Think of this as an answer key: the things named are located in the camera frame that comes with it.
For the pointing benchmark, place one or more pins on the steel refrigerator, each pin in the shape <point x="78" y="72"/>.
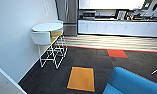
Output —
<point x="65" y="15"/>

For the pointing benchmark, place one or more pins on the blue sofa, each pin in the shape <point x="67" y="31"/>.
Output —
<point x="134" y="83"/>

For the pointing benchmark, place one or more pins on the white kitchen cabinets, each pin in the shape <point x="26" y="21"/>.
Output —
<point x="120" y="28"/>
<point x="110" y="4"/>

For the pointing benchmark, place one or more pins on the white upper kitchen cabinets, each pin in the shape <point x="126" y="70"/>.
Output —
<point x="110" y="4"/>

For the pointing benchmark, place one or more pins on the black microwave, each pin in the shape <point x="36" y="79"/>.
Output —
<point x="89" y="15"/>

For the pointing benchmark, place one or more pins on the yellow stool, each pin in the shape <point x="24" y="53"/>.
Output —
<point x="56" y="35"/>

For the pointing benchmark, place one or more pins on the small dark countertop appliance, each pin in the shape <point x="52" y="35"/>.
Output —
<point x="121" y="15"/>

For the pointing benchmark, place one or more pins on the dark coffee machine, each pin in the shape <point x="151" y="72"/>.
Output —
<point x="148" y="8"/>

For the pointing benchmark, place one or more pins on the white round table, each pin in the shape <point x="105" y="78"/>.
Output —
<point x="45" y="31"/>

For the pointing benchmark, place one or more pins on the white lower kitchen cabinets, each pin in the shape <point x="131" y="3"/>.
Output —
<point x="120" y="28"/>

